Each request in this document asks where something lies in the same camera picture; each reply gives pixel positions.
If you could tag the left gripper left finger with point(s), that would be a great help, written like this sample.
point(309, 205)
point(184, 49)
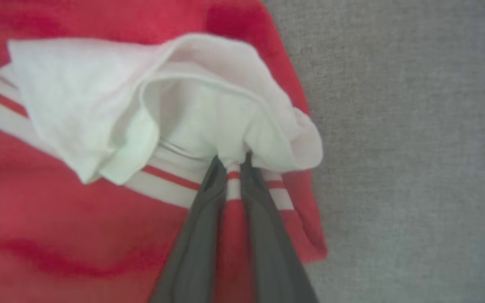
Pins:
point(196, 244)

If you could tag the red and white jersey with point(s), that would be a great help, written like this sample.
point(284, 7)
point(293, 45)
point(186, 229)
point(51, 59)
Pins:
point(57, 210)

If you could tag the grey fabric sofa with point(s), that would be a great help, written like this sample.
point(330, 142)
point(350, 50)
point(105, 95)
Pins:
point(402, 168)

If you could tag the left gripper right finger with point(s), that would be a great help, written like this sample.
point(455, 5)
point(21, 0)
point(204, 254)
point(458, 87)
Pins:
point(267, 252)

